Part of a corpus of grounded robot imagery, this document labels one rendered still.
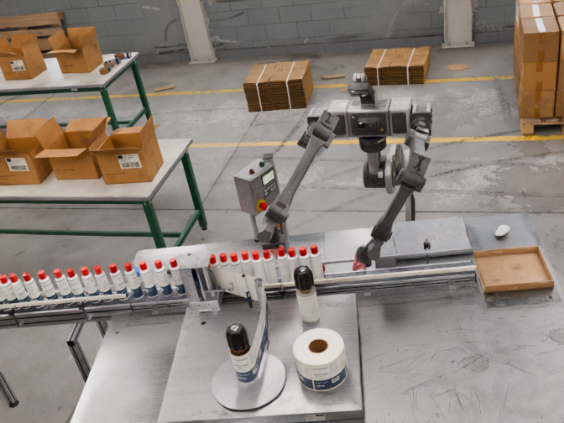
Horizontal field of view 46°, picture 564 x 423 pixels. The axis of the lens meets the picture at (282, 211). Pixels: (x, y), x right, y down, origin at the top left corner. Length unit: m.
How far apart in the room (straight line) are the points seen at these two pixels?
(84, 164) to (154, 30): 4.53
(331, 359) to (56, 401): 2.21
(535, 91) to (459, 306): 3.24
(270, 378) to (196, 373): 0.33
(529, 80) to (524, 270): 2.93
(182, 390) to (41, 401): 1.72
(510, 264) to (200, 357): 1.49
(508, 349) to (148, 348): 1.56
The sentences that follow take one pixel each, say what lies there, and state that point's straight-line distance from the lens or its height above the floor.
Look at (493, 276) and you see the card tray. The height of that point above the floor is 0.83.
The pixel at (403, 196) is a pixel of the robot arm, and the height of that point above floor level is 1.38.
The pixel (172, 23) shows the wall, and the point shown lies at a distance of 8.94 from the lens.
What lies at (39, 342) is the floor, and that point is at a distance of 4.84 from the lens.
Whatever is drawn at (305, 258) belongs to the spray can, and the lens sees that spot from 3.06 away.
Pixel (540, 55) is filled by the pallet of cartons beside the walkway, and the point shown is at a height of 0.70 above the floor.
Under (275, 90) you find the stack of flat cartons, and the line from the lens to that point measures 6.99.
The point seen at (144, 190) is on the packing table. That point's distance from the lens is 4.47.
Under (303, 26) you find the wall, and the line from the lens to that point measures 8.39.
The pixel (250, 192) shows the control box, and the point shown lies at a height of 1.41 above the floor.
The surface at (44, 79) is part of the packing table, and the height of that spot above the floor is 0.78.
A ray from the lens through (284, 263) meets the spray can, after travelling 3.10.
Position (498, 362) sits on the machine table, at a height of 0.83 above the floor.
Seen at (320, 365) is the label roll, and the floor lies 1.02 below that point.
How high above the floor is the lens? 2.89
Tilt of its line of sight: 33 degrees down
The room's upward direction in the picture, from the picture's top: 11 degrees counter-clockwise
